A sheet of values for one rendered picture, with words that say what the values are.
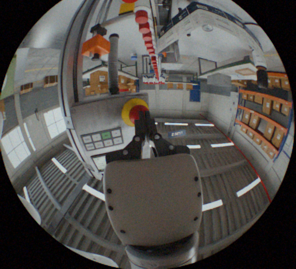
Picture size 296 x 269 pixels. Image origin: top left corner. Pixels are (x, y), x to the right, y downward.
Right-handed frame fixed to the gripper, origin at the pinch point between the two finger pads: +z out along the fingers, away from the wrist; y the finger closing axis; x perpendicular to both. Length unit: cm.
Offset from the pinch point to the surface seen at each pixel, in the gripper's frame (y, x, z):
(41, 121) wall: -498, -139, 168
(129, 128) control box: -2.9, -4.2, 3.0
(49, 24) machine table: -42, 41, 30
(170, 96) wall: 277, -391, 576
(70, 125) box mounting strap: -15.0, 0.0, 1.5
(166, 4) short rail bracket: 10.1, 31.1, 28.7
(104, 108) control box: -7.1, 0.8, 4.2
